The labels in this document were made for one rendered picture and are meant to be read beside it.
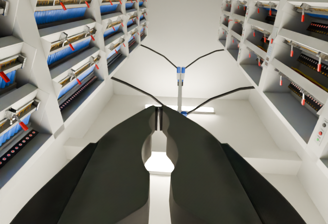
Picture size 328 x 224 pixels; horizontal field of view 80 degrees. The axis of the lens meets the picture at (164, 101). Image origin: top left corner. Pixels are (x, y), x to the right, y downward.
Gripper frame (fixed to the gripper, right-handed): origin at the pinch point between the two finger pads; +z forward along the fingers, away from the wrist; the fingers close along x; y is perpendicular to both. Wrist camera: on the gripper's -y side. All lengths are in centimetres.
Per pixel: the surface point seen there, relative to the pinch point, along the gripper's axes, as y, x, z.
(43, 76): 28, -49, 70
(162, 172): 173, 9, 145
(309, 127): 56, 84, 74
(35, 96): 34, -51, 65
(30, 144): 55, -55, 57
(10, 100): 30, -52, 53
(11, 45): 12, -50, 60
